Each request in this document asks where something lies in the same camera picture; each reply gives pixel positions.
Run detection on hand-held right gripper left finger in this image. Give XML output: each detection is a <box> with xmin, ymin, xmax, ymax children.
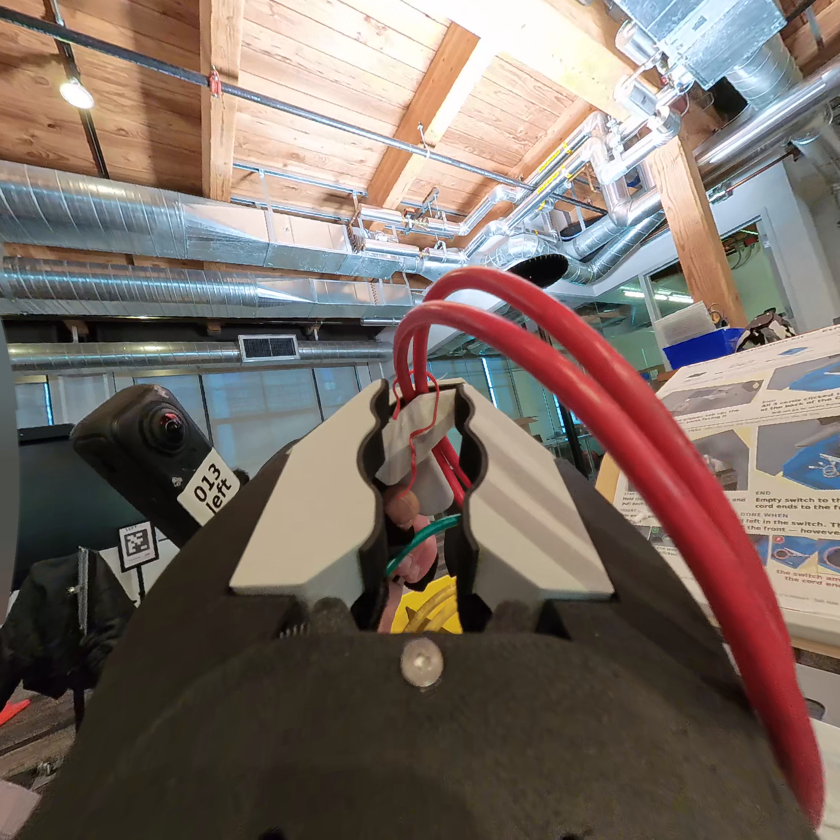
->
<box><xmin>228</xmin><ymin>378</ymin><xmax>391</xmax><ymax>603</ymax></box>

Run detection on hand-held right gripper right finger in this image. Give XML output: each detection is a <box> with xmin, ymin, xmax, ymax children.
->
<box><xmin>455</xmin><ymin>383</ymin><xmax>616</xmax><ymax>603</ymax></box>

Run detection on red ethernet cable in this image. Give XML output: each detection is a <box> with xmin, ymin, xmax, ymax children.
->
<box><xmin>392</xmin><ymin>266</ymin><xmax>826</xmax><ymax>829</ymax></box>

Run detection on black monitor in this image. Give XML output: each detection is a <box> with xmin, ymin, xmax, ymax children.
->
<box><xmin>13</xmin><ymin>423</ymin><xmax>181</xmax><ymax>592</ymax></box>

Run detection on instruction sheet on stand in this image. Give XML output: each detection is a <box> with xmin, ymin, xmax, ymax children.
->
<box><xmin>594</xmin><ymin>451</ymin><xmax>624</xmax><ymax>503</ymax></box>

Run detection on fiducial marker sign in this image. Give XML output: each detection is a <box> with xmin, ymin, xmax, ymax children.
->
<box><xmin>118</xmin><ymin>521</ymin><xmax>160</xmax><ymax>572</ymax></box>

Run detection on black pole with disc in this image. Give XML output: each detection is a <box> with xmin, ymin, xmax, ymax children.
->
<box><xmin>508</xmin><ymin>254</ymin><xmax>571</xmax><ymax>287</ymax></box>

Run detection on white vent grille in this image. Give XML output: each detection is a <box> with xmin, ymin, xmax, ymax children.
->
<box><xmin>238</xmin><ymin>335</ymin><xmax>301</xmax><ymax>362</ymax></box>

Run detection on black jacket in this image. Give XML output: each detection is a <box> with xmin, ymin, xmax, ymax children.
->
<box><xmin>0</xmin><ymin>548</ymin><xmax>142</xmax><ymax>702</ymax></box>

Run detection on blue storage tote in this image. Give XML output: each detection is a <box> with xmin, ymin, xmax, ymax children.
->
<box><xmin>663</xmin><ymin>327</ymin><xmax>747</xmax><ymax>370</ymax></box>

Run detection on clear plastic container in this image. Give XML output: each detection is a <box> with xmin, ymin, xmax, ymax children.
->
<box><xmin>653</xmin><ymin>300</ymin><xmax>714</xmax><ymax>349</ymax></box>

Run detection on printed instruction sheet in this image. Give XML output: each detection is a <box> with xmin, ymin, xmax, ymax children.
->
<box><xmin>613</xmin><ymin>325</ymin><xmax>840</xmax><ymax>624</ymax></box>

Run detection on silver insulated pipes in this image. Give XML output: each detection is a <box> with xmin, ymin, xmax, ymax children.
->
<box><xmin>354</xmin><ymin>108</ymin><xmax>840</xmax><ymax>286</ymax></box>

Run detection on black white patterned bag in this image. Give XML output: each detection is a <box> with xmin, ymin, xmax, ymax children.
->
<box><xmin>735</xmin><ymin>310</ymin><xmax>797</xmax><ymax>353</ymax></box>

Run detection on dark ceiling sprinkler pipe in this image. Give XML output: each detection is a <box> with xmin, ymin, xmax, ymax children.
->
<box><xmin>0</xmin><ymin>13</ymin><xmax>605</xmax><ymax>214</ymax></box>

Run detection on green ethernet cable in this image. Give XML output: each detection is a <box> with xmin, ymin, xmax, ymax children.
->
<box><xmin>386</xmin><ymin>514</ymin><xmax>463</xmax><ymax>580</ymax></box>

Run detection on thin spiral air duct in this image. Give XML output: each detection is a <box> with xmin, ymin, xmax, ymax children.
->
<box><xmin>10</xmin><ymin>341</ymin><xmax>395</xmax><ymax>368</ymax></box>

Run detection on yellow ethernet cable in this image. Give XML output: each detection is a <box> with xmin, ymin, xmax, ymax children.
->
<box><xmin>390</xmin><ymin>576</ymin><xmax>464</xmax><ymax>635</ymax></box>

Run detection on medium spiral air duct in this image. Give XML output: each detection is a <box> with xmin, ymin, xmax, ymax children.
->
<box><xmin>0</xmin><ymin>256</ymin><xmax>427</xmax><ymax>319</ymax></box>

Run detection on large spiral air duct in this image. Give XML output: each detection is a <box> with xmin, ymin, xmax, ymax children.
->
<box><xmin>0</xmin><ymin>161</ymin><xmax>460</xmax><ymax>277</ymax></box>

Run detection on sheet metal duct box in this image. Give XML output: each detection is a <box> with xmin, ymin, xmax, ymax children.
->
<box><xmin>613</xmin><ymin>0</ymin><xmax>788</xmax><ymax>91</ymax></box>

